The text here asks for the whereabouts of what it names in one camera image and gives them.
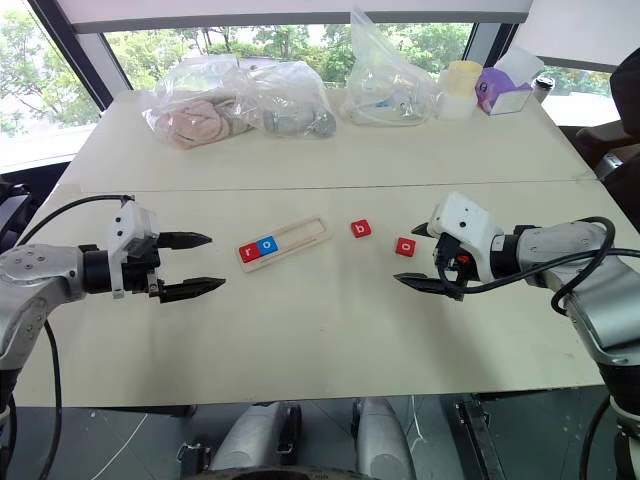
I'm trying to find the plastic bag with pink plush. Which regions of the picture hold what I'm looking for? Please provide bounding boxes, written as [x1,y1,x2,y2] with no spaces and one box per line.
[141,53,257,150]

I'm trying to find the wooden letter tile tray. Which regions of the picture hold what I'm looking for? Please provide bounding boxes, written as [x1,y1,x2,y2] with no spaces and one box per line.
[234,215,334,275]

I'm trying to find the plastic bag with white cables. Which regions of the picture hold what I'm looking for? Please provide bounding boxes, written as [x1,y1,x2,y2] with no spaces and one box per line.
[339,6,445,127]

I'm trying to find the black chair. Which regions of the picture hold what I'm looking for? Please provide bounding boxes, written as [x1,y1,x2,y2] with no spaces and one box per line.
[0,180,32,247]
[572,58,640,184]

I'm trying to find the purple tissue box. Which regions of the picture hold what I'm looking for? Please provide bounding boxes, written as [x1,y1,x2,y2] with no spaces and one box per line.
[474,46,546,118]

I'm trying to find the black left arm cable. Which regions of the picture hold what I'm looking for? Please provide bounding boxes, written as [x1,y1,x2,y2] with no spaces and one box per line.
[14,194,136,480]

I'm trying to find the white bottle with dark lid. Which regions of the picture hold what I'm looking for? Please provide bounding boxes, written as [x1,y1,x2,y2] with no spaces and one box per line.
[530,75,554,104]

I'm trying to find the black table leg frame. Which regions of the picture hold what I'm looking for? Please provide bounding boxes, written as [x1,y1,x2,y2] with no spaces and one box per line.
[453,393,502,480]

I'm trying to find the silver rounded robot leg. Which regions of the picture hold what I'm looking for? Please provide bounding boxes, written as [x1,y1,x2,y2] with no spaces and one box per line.
[352,396,417,480]
[208,399,303,474]

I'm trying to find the yellow and white cup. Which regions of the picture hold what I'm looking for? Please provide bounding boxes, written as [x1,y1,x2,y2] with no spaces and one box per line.
[438,60,484,122]

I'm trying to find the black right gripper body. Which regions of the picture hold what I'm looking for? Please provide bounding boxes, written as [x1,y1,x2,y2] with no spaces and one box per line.
[433,233,475,301]

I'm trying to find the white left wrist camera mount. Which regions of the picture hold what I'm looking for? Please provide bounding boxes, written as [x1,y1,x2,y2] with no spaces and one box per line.
[107,198,161,301]

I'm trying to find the plastic bag with grey items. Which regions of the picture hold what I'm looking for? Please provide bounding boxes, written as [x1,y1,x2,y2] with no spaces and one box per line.
[243,59,338,140]

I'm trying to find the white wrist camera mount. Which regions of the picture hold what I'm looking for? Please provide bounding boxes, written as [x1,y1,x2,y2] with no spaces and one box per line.
[107,198,161,301]
[427,192,505,282]

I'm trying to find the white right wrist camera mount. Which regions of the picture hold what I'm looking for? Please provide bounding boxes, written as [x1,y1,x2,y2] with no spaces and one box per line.
[427,192,505,282]

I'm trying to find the dark window frame post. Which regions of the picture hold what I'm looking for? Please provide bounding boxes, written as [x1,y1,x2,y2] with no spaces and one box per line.
[461,21,507,70]
[29,0,127,115]

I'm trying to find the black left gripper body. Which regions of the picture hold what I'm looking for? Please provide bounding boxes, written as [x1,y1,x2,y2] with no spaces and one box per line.
[122,234,167,305]

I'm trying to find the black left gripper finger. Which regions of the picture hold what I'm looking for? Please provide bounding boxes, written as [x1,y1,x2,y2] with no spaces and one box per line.
[157,230,214,252]
[159,277,228,305]

